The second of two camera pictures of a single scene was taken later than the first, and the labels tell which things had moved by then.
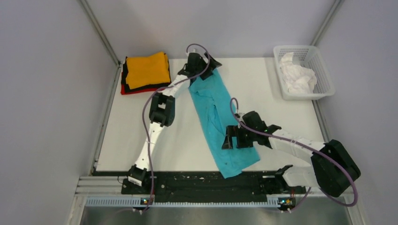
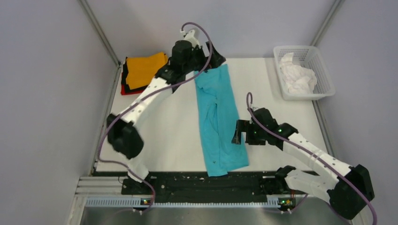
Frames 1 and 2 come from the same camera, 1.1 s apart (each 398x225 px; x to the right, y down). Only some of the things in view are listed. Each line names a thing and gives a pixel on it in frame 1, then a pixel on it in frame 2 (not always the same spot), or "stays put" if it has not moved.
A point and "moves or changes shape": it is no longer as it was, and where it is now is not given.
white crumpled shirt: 299,79 stays put
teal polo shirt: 215,110 moves or changes shape
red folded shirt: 123,92 stays put
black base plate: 210,185 stays put
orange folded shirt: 148,70 stays put
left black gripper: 212,65 to 217,59
